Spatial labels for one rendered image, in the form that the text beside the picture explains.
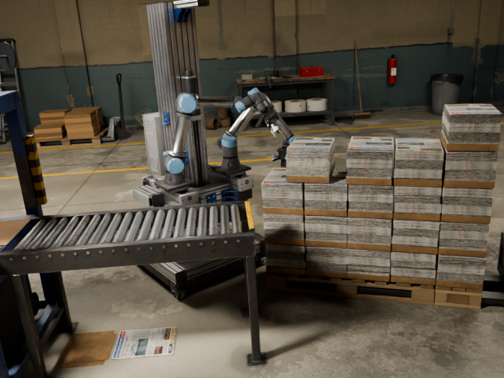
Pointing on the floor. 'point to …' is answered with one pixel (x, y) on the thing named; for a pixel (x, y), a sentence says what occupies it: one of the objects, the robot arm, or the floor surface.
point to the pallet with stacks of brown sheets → (70, 127)
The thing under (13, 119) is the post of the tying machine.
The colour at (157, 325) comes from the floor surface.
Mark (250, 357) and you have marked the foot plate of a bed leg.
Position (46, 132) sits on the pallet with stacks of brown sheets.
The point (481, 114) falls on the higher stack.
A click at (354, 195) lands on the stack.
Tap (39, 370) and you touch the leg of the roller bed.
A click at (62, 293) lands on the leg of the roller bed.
